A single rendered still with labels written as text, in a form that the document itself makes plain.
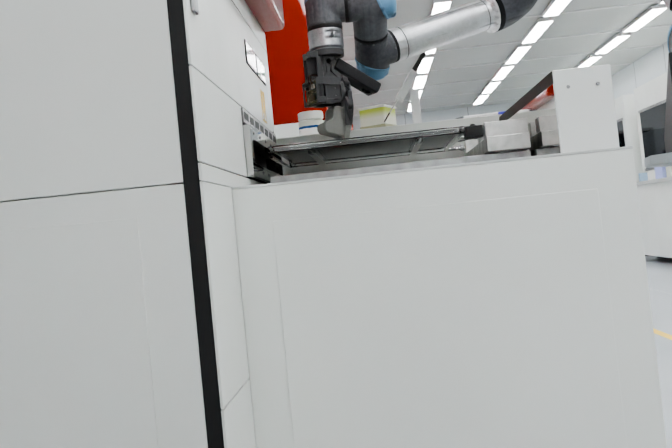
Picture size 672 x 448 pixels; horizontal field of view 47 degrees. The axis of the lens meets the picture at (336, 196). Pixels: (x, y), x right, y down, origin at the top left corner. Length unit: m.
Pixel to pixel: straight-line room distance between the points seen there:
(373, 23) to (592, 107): 0.56
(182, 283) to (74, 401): 0.21
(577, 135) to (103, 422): 0.83
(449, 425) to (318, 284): 0.29
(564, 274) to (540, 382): 0.17
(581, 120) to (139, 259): 0.73
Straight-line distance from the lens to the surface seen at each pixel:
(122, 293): 1.06
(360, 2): 1.66
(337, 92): 1.62
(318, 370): 1.22
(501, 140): 1.46
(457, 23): 1.82
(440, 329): 1.21
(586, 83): 1.32
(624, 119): 10.18
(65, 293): 1.08
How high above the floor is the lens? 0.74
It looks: 2 degrees up
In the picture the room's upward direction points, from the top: 6 degrees counter-clockwise
